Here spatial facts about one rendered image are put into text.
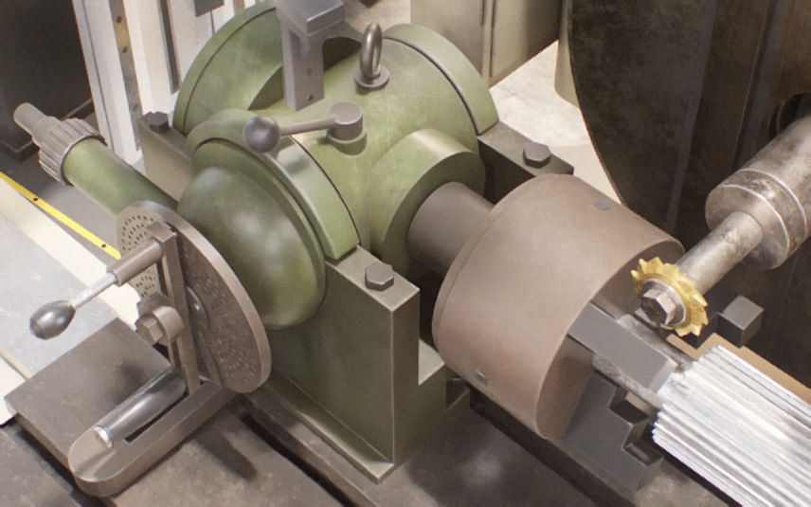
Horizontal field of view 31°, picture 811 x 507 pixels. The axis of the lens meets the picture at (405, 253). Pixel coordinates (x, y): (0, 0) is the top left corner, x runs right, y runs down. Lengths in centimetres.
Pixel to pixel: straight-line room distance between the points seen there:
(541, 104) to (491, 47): 167
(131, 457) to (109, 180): 25
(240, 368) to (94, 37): 126
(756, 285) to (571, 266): 31
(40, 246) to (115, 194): 62
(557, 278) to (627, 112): 31
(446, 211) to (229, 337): 21
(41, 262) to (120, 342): 47
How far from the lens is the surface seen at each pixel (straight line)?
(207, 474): 137
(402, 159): 123
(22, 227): 201
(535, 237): 114
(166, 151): 133
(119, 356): 146
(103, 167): 135
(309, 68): 105
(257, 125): 116
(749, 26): 123
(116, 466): 135
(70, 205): 257
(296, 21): 100
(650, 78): 135
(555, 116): 316
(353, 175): 123
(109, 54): 245
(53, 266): 192
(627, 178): 144
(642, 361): 109
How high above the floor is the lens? 213
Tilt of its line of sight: 48 degrees down
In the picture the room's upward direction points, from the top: straight up
